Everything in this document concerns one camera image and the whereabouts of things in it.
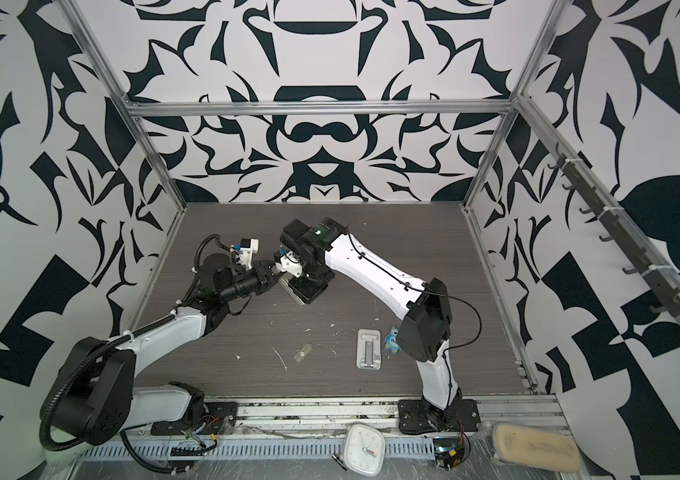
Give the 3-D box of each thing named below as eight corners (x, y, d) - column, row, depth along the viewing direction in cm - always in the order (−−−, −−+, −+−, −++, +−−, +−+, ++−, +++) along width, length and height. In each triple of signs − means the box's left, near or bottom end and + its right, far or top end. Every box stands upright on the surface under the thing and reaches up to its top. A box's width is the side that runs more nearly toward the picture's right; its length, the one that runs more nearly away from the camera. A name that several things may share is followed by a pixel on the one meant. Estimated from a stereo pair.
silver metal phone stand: (356, 370, 84) (357, 367, 82) (355, 332, 90) (355, 329, 89) (383, 370, 84) (384, 368, 82) (380, 332, 90) (381, 329, 89)
